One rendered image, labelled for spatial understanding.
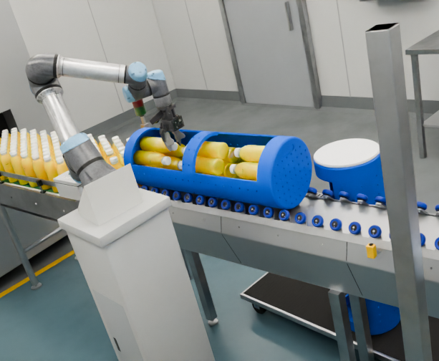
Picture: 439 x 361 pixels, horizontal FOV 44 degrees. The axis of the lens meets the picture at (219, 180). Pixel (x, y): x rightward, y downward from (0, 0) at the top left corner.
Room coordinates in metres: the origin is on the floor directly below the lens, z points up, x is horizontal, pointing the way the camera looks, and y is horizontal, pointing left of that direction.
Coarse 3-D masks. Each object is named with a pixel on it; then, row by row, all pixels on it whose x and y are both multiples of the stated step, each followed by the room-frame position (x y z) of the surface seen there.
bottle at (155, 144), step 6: (144, 138) 2.49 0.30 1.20; (150, 138) 2.46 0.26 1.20; (156, 138) 2.44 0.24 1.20; (144, 144) 2.47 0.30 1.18; (150, 144) 2.43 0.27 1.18; (156, 144) 2.41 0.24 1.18; (162, 144) 2.38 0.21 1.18; (150, 150) 2.45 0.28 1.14; (156, 150) 2.41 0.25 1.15; (162, 150) 2.38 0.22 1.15; (168, 150) 2.38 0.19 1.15
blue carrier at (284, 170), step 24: (192, 144) 2.18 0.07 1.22; (240, 144) 2.25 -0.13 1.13; (264, 144) 2.14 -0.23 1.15; (288, 144) 1.91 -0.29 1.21; (144, 168) 2.33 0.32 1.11; (192, 168) 2.11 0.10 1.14; (264, 168) 1.85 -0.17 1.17; (288, 168) 1.89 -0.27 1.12; (192, 192) 2.18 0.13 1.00; (216, 192) 2.04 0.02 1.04; (240, 192) 1.93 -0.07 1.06; (264, 192) 1.84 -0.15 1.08; (288, 192) 1.87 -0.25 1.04
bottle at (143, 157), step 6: (138, 150) 2.48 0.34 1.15; (144, 150) 2.46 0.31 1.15; (138, 156) 2.44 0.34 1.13; (144, 156) 2.41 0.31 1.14; (150, 156) 2.38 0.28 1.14; (156, 156) 2.36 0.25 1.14; (162, 156) 2.36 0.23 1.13; (138, 162) 2.44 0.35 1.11; (144, 162) 2.41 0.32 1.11; (150, 162) 2.37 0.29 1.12; (156, 162) 2.35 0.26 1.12; (162, 162) 2.34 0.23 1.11
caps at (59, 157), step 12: (12, 132) 3.67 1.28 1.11; (24, 132) 3.58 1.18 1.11; (12, 144) 3.38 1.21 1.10; (24, 144) 3.29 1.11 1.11; (36, 144) 3.20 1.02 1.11; (48, 144) 3.19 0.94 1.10; (96, 144) 2.89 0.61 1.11; (108, 144) 2.86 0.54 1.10; (36, 156) 2.98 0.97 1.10; (48, 156) 2.89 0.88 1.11; (60, 156) 2.87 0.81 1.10
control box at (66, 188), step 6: (66, 174) 2.55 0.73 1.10; (54, 180) 2.53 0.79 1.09; (60, 180) 2.49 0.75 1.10; (66, 180) 2.46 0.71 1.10; (72, 180) 2.44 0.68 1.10; (60, 186) 2.51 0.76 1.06; (66, 186) 2.47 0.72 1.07; (72, 186) 2.43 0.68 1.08; (78, 186) 2.40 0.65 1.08; (60, 192) 2.53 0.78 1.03; (66, 192) 2.48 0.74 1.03; (72, 192) 2.44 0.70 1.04; (78, 192) 2.40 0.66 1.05; (72, 198) 2.46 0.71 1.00; (78, 198) 2.42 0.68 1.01
